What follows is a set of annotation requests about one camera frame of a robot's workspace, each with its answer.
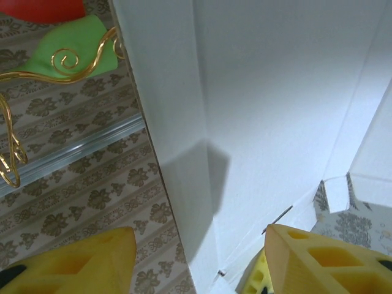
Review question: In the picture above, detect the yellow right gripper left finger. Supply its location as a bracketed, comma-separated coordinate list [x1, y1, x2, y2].
[0, 225, 137, 294]

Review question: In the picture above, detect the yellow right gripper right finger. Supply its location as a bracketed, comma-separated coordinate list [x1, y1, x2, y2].
[235, 223, 392, 294]

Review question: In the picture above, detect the pink paper box white inside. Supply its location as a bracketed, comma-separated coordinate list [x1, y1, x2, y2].
[111, 0, 392, 294]

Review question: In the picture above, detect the floral table mat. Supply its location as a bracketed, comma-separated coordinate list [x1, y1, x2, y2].
[309, 179, 392, 261]

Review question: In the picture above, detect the red plastic goblet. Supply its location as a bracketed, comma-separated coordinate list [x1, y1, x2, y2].
[0, 0, 86, 26]

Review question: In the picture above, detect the aluminium extrusion frame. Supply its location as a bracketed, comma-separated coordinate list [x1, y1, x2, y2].
[0, 115, 145, 197]

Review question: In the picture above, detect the gold wire stand wooden base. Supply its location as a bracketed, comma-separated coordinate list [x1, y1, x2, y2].
[0, 26, 127, 189]

